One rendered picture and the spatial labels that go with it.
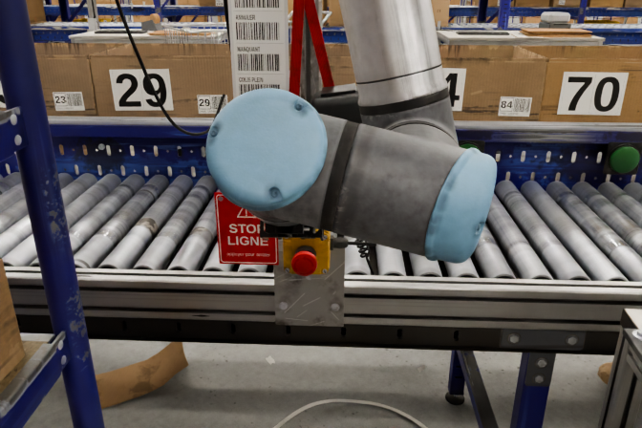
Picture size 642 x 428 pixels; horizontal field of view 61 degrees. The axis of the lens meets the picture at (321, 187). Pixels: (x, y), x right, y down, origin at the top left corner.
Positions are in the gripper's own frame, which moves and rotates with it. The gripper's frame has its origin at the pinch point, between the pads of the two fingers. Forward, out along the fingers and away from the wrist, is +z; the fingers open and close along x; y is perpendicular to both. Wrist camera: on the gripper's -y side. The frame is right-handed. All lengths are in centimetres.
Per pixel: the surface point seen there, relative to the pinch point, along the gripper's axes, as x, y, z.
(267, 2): -4.9, -26.7, -3.8
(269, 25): -4.6, -24.0, -2.2
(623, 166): 76, -17, 62
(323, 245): 2.8, 6.7, 7.8
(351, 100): 6.9, -12.6, -2.4
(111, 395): -68, 49, 103
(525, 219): 46, -1, 46
